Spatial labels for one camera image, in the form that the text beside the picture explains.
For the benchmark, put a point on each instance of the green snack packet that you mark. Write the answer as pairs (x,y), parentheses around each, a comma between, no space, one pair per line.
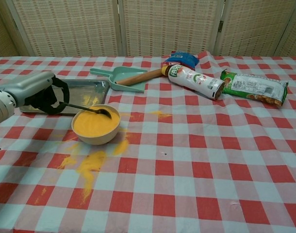
(254,87)

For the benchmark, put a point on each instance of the white drink bottle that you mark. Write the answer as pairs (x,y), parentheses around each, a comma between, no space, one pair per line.
(194,80)

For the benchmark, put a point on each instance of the woven folding screen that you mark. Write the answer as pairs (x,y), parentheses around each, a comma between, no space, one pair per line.
(150,26)

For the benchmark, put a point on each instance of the yellow bowl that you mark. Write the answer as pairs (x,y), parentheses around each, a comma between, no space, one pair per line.
(97,128)

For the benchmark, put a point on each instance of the red white checkered tablecloth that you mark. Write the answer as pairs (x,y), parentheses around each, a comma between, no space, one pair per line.
(199,157)

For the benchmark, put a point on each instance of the wooden rolling pin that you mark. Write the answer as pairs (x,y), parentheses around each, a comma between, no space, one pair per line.
(138,78)

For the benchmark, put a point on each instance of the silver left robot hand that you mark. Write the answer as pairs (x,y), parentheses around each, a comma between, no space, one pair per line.
(34,89)

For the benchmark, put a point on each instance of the mint green dustpan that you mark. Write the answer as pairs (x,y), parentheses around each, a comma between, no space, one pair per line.
(123,75)

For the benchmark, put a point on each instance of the small yellow food crumb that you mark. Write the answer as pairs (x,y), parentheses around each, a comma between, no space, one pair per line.
(161,114)

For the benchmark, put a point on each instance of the rectangular metal tray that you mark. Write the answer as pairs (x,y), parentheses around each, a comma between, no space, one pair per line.
(85,93)

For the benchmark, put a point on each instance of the dark metal spoon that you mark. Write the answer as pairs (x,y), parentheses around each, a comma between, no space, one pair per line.
(99,111)

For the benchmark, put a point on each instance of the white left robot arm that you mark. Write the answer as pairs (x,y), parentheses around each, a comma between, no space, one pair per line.
(1,106)

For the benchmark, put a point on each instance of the blue snack bag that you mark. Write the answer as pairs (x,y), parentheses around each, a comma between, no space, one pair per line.
(184,58)

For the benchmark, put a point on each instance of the yellow powder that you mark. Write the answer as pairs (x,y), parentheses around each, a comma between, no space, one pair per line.
(92,162)

